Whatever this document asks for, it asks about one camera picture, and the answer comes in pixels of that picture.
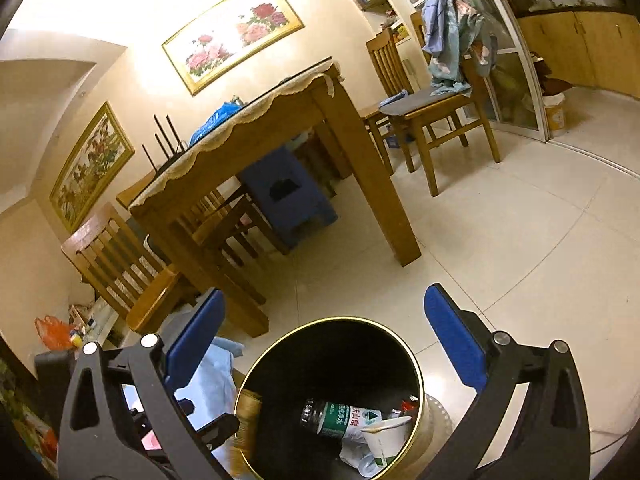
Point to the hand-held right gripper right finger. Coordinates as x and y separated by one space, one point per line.
452 335

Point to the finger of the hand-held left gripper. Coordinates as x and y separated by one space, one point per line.
220 431
186 406

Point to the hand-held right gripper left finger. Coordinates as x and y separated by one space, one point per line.
195 340

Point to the red wrapper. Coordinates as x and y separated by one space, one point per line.
407 404

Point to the black round bin gold rim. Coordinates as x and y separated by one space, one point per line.
300 360

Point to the clear plastic water bottle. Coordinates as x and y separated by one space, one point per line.
340 417

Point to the white green paper cup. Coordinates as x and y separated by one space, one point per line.
385 447

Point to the white tissue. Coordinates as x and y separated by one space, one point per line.
357 456

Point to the wooden slat-back chair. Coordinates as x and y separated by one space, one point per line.
382 55
150 295
235 225

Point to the white coffee table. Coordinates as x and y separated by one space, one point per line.
107 317

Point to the yellow cup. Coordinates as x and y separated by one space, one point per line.
76 340

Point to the orange plastic bag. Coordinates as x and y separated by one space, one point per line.
55 332

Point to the blue plastic stool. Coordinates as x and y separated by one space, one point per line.
295 210

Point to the green potted plant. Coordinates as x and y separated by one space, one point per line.
20 410

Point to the black router with antennas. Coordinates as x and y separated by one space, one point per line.
166 161

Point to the framed horse painting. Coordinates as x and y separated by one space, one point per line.
92 165

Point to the beige lace table cover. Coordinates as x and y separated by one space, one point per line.
225 133

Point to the blue plastic bag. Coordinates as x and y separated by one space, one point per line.
215 120

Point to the wooden chair with cushion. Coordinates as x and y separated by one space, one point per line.
450 112

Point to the wooden dining table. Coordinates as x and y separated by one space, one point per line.
280 130

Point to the grey seat cushion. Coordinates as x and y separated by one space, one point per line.
425 97

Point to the white plastic bucket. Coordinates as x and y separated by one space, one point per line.
554 115

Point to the glass sliding door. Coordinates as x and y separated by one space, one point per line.
515 85

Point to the light blue floral clothes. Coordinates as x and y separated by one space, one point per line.
450 35

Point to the framed peony flower painting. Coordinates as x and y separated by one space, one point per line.
235 35

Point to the wooden kitchen cabinet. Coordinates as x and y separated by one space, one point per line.
590 45

